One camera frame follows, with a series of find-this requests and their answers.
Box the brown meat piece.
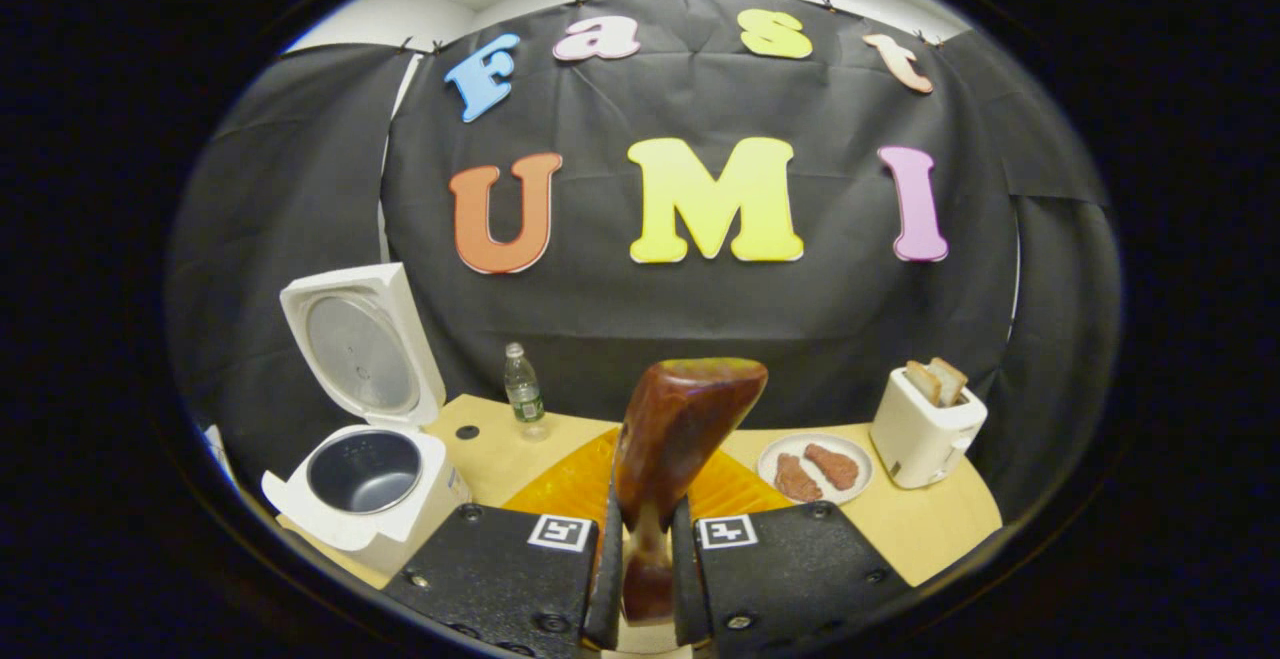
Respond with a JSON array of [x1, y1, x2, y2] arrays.
[[803, 444, 861, 492], [775, 453, 824, 504]]

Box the toast bread slice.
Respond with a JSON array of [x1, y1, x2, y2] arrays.
[[927, 357, 970, 408], [906, 360, 943, 408]]

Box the white rice cooker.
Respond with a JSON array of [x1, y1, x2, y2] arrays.
[[262, 262, 472, 578]]

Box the white round plate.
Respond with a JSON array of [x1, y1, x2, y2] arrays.
[[757, 433, 875, 507]]

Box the white toaster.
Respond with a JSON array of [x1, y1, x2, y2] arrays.
[[870, 367, 989, 491]]

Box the brown wooden spoon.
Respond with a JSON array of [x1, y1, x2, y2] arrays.
[[613, 357, 770, 626]]

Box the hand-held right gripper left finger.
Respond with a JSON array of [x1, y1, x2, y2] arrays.
[[385, 426, 629, 659]]

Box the clear plastic water bottle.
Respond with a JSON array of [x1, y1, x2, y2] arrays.
[[503, 342, 550, 441]]

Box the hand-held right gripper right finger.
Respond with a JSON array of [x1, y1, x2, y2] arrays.
[[670, 444, 914, 655]]

